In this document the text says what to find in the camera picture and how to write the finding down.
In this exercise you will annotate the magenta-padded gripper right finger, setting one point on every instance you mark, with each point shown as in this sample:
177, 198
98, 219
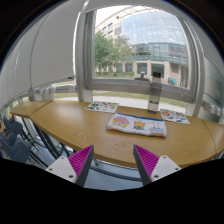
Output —
148, 161

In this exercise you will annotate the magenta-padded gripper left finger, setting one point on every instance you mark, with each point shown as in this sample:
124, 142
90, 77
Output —
78, 161

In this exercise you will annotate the clear bottle with black cap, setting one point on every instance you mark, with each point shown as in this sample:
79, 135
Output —
154, 95

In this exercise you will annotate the white towel with cartoon print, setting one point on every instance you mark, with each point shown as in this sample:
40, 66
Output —
136, 125

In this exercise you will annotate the group of grey chairs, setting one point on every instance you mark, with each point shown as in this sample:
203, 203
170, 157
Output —
13, 143

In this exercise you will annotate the green tree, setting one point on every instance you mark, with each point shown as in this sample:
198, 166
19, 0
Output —
106, 50

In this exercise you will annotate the sticker sheet with red stickers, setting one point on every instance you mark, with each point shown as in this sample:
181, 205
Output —
174, 116

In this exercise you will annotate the glass-fronted building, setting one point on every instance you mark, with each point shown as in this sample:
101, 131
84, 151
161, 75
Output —
153, 33

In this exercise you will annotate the sticker sheet with green stickers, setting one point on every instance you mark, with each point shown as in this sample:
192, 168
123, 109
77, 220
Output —
101, 107

